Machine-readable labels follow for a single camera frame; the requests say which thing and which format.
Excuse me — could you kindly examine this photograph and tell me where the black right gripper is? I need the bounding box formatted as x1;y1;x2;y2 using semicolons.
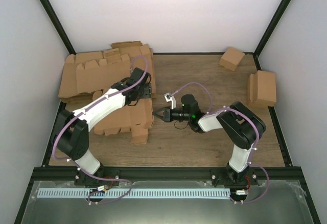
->
153;107;191;123

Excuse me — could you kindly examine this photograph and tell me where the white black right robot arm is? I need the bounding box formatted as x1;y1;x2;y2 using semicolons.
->
152;93;266;185

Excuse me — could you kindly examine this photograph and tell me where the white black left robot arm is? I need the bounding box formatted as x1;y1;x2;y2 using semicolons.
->
52;67;151;185

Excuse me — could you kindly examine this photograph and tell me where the small folded cardboard box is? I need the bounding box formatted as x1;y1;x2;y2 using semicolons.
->
219;47;245;71

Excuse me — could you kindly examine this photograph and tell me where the large folded cardboard box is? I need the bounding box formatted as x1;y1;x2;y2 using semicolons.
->
247;70;277;108

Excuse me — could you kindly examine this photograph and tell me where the stack of flat cardboard blanks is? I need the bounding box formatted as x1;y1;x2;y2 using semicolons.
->
58;41;156;102

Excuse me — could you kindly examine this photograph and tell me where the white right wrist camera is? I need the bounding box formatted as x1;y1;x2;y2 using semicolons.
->
164;92;177;109

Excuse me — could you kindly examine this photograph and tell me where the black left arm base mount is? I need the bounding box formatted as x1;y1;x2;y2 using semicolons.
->
75;170;119;187

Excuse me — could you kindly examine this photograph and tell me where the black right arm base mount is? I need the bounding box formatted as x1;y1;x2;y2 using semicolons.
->
210;167;258;187

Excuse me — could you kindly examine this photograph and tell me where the black left corner frame post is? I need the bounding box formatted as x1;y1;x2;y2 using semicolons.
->
39;0;76;54

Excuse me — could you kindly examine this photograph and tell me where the black corner frame post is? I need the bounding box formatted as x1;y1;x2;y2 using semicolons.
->
39;0;76;54
253;0;291;58

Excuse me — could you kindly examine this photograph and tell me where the light blue slotted cable duct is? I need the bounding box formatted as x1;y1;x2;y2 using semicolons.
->
37;188;230;199

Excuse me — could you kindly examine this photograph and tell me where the black aluminium frame rail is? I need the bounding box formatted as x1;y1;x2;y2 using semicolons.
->
31;166;304;181

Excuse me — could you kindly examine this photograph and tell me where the black right corner frame post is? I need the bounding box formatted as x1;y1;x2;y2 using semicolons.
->
253;0;291;58

